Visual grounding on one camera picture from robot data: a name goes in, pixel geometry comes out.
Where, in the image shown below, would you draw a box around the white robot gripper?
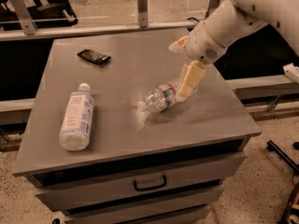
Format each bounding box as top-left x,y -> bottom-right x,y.
168,20 -> 227,98

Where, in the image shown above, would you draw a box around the clear plastic water bottle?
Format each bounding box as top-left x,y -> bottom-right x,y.
137,78 -> 187,113

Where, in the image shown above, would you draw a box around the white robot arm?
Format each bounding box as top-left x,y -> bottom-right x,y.
169,0 -> 299,102

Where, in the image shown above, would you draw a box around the white labelled bottle lying down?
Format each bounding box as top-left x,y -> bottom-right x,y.
59,83 -> 94,151

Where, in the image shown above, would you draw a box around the grey drawer cabinet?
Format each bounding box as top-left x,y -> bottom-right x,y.
13,29 -> 260,224

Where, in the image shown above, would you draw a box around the black stand base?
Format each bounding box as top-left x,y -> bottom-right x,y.
267,140 -> 299,174

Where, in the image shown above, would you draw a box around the black office chair left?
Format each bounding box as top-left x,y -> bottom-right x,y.
0,0 -> 78,31

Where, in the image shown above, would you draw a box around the metal railing ledge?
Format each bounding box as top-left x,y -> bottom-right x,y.
0,20 -> 197,42

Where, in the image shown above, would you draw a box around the metal bracket middle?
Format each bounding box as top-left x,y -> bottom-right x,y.
137,0 -> 149,28

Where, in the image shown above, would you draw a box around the black drawer handle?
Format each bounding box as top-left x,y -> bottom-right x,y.
133,175 -> 167,192

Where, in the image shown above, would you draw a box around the metal bracket left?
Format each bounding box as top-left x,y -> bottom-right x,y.
9,0 -> 37,35

